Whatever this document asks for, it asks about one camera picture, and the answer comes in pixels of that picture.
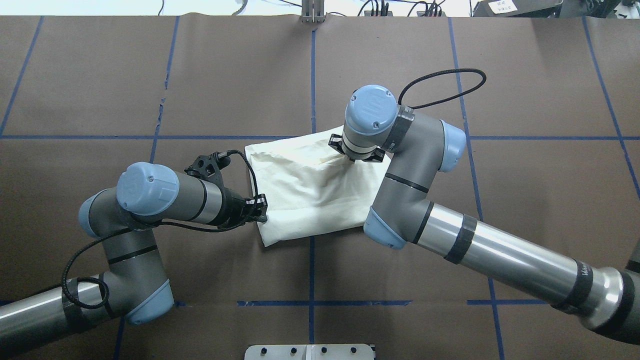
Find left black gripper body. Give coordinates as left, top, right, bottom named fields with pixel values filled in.
left=184, top=152, right=256, bottom=229

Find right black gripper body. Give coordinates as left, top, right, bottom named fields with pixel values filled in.
left=327, top=134, right=386, bottom=163

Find white long-sleeve printed shirt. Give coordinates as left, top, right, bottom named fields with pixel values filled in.
left=245, top=126, right=391, bottom=247

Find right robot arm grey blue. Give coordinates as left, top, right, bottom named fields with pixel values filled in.
left=329, top=84, right=640, bottom=346

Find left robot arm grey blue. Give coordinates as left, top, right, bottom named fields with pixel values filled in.
left=0, top=149, right=268, bottom=360

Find white central pillar with base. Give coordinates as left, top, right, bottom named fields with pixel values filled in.
left=244, top=343, right=377, bottom=360

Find black box with label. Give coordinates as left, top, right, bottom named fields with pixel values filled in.
left=471, top=0, right=563, bottom=18

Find aluminium frame post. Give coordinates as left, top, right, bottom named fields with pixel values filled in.
left=300, top=0, right=326, bottom=24

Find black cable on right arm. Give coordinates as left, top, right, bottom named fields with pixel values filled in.
left=398, top=68, right=488, bottom=111

